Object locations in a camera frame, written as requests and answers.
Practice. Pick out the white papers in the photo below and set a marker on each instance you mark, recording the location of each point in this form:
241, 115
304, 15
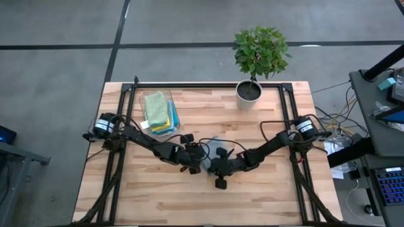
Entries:
336, 173

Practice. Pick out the potted green plant white pot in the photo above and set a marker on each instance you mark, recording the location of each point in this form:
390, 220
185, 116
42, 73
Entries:
260, 52

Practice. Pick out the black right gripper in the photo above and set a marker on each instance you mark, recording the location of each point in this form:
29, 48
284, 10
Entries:
225, 166

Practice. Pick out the backlit keyboard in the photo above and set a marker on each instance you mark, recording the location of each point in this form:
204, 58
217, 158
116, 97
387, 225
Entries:
389, 186

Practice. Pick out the clear plastic bin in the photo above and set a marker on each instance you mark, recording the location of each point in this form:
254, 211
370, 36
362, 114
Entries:
143, 94

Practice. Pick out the grey metal side stand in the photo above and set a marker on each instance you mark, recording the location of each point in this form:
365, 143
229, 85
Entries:
19, 153

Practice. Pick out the light blue teal-edged towel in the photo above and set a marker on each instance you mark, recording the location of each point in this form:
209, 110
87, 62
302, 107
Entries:
170, 115

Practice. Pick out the grey microfiber towel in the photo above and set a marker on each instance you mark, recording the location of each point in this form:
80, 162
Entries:
212, 152

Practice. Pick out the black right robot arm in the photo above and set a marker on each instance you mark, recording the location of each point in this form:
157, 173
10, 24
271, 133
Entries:
274, 143

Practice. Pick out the teal fluffy microfiber towel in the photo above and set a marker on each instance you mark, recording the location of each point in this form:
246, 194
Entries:
176, 119

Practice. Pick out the small teal box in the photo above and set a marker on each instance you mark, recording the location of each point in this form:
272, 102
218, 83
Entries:
386, 84

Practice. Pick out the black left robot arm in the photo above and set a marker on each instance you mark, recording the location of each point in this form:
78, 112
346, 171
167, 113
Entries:
142, 140

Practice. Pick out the green microfiber towel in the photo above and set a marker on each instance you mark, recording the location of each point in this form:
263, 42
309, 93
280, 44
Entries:
156, 108

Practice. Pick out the blue tablet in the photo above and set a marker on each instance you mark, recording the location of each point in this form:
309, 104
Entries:
396, 117

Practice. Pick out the black pole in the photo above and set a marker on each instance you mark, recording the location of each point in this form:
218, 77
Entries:
383, 63

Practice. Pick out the black aluminium rig frame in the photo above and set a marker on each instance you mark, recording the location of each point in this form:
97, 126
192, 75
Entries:
205, 85

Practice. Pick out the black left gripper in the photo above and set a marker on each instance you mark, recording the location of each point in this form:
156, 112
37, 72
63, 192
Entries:
191, 156

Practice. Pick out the black computer with blue light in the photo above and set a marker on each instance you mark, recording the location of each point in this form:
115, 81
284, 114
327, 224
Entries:
6, 135

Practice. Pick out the grey desk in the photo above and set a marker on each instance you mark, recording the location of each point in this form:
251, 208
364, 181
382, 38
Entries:
375, 135

